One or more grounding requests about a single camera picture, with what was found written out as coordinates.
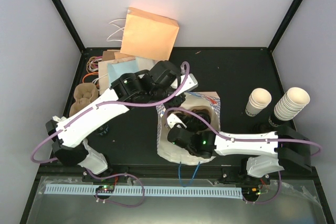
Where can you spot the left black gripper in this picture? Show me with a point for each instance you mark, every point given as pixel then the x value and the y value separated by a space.
pixel 177 103

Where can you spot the blue checkered paper bag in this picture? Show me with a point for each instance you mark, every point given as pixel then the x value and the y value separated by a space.
pixel 194 100

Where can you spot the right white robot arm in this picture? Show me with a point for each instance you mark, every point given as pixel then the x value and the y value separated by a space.
pixel 269 152

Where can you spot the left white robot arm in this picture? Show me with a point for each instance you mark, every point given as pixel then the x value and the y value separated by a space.
pixel 143 89

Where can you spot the white paper bag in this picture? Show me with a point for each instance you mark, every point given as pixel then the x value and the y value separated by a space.
pixel 145 64

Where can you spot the light blue paper bag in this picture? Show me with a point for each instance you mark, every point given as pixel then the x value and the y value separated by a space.
pixel 117 69

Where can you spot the short stack paper cups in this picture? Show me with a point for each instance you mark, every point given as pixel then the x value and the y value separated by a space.
pixel 258 100

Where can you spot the orange paper bag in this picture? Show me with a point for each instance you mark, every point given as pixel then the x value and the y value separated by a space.
pixel 148 35

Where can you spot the beige kraft paper bag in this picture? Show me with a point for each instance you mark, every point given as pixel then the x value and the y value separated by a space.
pixel 103 74

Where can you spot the brown flat paper bag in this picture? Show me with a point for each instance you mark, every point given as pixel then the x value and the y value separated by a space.
pixel 111 55

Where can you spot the brown pulp cup carrier stack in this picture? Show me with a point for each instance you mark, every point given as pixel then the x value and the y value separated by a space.
pixel 84 94

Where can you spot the tall stack paper cups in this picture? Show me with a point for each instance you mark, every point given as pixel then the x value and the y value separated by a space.
pixel 289 106

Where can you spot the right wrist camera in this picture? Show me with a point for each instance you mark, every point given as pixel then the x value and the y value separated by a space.
pixel 174 121

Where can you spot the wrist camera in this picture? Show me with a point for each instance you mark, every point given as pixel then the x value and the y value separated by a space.
pixel 190 84
pixel 174 121

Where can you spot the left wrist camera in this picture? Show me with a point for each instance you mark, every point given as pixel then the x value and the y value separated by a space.
pixel 190 84

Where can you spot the light blue cable duct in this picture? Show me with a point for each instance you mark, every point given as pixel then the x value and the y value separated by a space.
pixel 149 191

